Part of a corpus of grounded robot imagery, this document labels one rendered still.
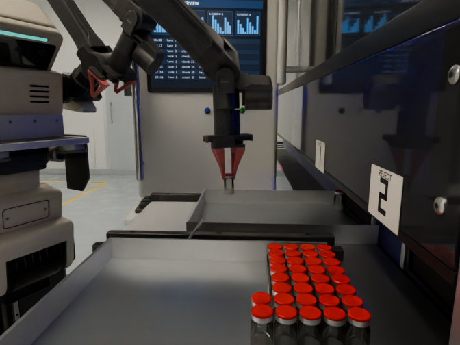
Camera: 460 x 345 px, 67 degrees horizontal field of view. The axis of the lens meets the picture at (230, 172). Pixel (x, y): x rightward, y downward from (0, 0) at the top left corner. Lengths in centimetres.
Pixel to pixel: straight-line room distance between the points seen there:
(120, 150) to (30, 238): 519
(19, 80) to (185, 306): 75
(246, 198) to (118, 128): 535
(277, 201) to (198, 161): 43
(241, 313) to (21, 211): 75
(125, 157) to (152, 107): 495
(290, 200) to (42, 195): 67
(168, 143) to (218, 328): 89
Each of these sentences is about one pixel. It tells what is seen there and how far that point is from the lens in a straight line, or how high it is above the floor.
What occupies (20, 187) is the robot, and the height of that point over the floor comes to 91.
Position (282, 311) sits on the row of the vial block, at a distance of 35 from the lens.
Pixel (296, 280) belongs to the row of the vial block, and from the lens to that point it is 41.
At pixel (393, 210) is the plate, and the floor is 101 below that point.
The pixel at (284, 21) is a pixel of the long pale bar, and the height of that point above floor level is 134.
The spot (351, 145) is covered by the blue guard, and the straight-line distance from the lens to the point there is 54.
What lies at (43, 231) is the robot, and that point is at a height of 79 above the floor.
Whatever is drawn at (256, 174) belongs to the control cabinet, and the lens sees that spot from 124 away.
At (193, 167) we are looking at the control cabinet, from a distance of 122.
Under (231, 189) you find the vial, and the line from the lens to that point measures 76.
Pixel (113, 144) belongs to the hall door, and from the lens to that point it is 619.
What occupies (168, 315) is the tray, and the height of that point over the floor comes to 88.
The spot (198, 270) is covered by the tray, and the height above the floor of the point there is 88.
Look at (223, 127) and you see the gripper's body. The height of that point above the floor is 108.
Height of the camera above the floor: 112
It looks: 10 degrees down
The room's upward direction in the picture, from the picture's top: straight up
